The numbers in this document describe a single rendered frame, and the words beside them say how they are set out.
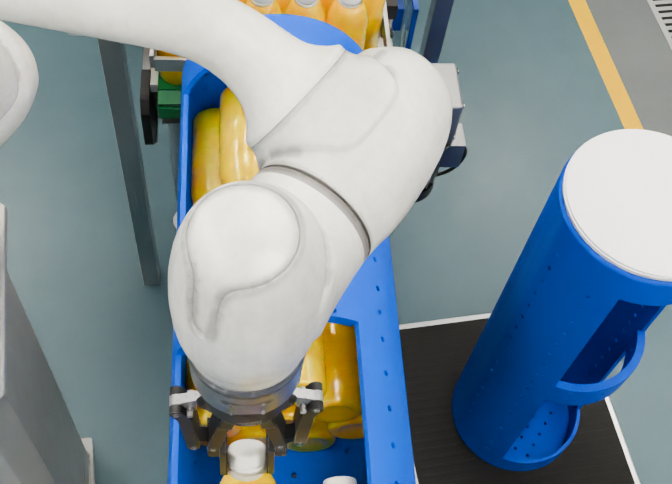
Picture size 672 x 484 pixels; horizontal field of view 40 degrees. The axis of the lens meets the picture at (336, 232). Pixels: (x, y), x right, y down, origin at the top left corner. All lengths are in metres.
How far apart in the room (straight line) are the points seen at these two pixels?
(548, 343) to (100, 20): 1.15
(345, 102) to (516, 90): 2.34
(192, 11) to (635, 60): 2.63
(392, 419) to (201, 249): 0.53
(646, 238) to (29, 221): 1.71
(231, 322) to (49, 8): 0.24
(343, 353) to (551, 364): 0.64
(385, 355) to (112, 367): 1.38
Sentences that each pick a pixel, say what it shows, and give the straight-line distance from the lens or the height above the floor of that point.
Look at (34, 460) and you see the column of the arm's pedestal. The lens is 1.62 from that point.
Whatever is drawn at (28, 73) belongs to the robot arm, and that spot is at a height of 1.26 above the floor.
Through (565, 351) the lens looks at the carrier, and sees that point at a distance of 1.63.
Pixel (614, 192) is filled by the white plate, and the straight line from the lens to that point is 1.46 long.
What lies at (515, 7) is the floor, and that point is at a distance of 3.23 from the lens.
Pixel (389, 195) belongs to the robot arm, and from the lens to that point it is 0.65.
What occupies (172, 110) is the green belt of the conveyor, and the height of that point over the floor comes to 0.88.
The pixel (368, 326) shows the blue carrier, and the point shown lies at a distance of 1.06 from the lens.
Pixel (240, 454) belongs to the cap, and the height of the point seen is 1.26.
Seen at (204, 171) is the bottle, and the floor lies 1.09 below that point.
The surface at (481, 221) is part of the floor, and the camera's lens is 2.64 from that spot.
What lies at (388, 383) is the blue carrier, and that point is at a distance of 1.06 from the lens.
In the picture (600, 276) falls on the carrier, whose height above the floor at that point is 0.99.
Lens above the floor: 2.15
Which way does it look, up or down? 57 degrees down
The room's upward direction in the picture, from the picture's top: 9 degrees clockwise
